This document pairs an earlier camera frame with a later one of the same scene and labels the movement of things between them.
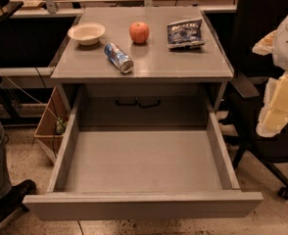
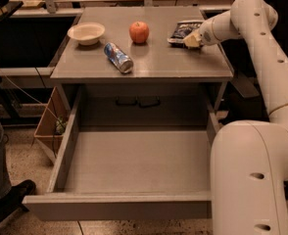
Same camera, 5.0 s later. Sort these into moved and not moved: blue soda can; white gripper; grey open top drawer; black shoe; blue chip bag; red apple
Moved: blue chip bag; white gripper
Not moved: black shoe; blue soda can; red apple; grey open top drawer
